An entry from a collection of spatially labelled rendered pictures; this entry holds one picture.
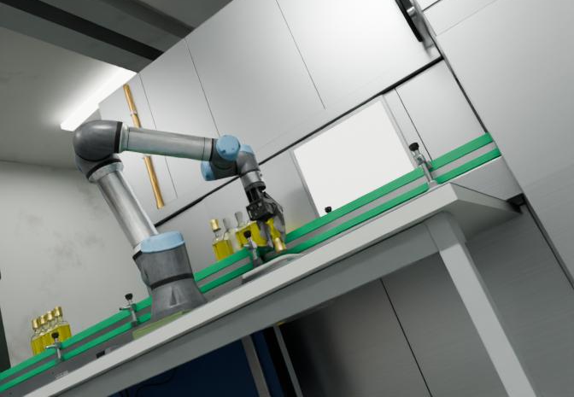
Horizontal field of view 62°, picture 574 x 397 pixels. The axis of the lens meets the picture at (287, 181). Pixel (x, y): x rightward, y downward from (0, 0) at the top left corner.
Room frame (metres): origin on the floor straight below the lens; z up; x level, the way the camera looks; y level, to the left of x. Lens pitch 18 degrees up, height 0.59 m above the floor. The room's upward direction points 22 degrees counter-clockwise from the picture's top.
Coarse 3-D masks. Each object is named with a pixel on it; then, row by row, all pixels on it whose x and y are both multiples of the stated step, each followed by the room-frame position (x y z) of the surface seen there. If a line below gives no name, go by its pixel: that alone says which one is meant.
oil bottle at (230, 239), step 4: (228, 232) 1.78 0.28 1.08; (232, 232) 1.78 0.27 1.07; (224, 236) 1.79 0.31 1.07; (228, 236) 1.78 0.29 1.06; (232, 236) 1.78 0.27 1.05; (236, 236) 1.78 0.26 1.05; (224, 240) 1.79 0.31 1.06; (228, 240) 1.78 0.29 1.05; (232, 240) 1.78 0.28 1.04; (236, 240) 1.78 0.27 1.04; (228, 244) 1.79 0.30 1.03; (232, 244) 1.78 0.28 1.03; (236, 244) 1.78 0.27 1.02; (228, 248) 1.79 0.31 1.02; (232, 248) 1.78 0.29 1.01; (236, 248) 1.78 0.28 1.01; (240, 248) 1.78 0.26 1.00; (228, 252) 1.79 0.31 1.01; (232, 252) 1.78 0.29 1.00; (236, 252) 1.78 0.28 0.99
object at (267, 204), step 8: (256, 184) 1.49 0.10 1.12; (264, 184) 1.51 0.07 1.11; (248, 192) 1.49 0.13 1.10; (256, 192) 1.48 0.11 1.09; (248, 200) 1.48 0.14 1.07; (256, 200) 1.47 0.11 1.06; (264, 200) 1.47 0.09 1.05; (248, 208) 1.50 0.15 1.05; (256, 208) 1.48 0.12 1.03; (264, 208) 1.47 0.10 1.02; (272, 208) 1.52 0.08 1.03; (256, 216) 1.48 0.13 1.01; (264, 216) 1.51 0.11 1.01
